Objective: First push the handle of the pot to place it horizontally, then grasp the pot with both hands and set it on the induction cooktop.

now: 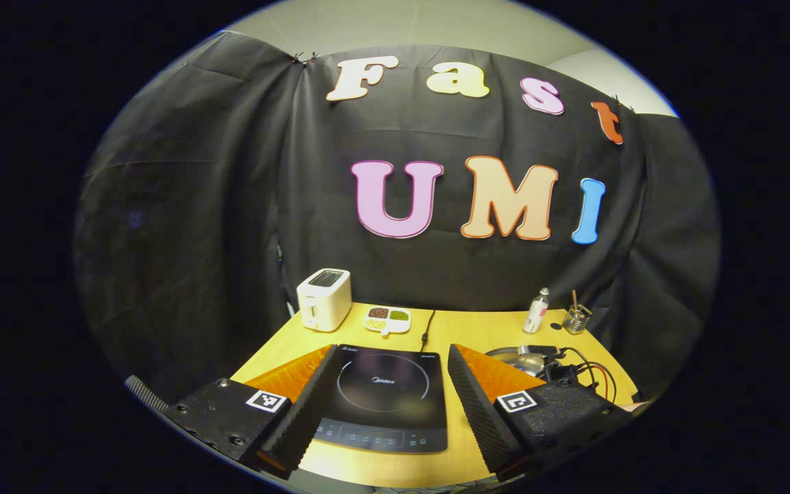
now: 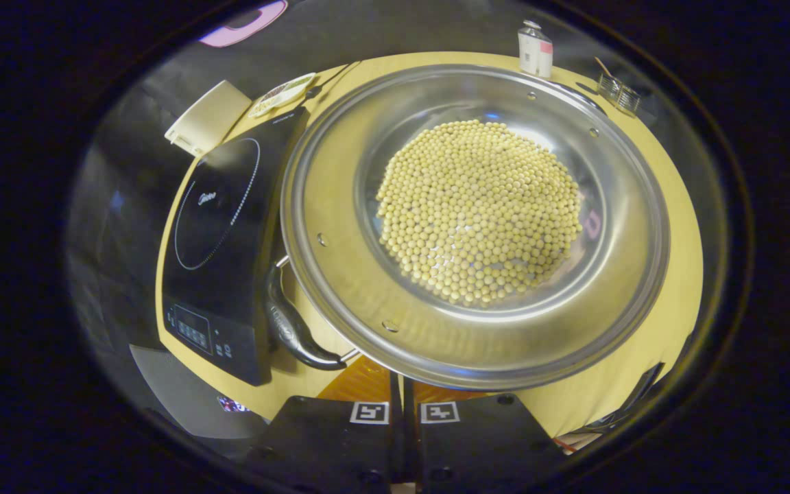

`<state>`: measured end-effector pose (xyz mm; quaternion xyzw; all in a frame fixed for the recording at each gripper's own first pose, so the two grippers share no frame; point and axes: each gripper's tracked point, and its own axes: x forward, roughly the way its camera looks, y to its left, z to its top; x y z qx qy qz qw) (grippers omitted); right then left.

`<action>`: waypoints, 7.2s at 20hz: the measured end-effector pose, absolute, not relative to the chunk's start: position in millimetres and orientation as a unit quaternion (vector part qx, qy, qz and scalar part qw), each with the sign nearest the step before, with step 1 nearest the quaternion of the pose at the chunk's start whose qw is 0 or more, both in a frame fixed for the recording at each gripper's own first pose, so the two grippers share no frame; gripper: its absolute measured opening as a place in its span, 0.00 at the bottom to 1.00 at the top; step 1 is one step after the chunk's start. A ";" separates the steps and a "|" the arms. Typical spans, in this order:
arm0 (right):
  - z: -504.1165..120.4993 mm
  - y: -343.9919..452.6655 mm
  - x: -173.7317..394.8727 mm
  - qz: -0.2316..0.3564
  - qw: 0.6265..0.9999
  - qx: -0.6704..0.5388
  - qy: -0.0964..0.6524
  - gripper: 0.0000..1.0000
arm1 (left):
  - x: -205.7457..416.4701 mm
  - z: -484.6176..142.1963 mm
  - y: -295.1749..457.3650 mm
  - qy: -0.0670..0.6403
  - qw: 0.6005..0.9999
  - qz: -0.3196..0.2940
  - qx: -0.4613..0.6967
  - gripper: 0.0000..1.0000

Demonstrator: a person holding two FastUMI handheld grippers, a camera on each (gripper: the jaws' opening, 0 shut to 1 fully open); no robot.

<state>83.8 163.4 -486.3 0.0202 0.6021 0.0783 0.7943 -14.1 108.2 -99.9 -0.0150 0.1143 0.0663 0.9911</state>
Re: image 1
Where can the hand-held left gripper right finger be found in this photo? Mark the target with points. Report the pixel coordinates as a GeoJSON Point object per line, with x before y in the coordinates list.
{"type": "Point", "coordinates": [477, 412]}

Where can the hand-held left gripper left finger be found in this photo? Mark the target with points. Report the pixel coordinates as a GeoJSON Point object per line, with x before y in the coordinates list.
{"type": "Point", "coordinates": [306, 412]}

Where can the black induction cooktop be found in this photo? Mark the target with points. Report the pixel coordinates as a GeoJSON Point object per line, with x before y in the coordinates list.
{"type": "Point", "coordinates": [381, 412]}

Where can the glass jar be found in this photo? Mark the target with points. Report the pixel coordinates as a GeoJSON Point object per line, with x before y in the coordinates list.
{"type": "Point", "coordinates": [577, 321]}

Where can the clear bottle with pink label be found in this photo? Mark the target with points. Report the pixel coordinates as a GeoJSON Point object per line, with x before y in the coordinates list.
{"type": "Point", "coordinates": [535, 315]}

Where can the white toaster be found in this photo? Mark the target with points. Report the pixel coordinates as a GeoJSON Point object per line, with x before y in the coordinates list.
{"type": "Point", "coordinates": [323, 302]}

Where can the white divided dish with beans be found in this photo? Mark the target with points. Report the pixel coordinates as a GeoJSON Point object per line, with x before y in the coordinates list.
{"type": "Point", "coordinates": [388, 320]}

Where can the black backdrop cloth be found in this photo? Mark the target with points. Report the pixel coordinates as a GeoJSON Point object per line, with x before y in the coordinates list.
{"type": "Point", "coordinates": [196, 206]}

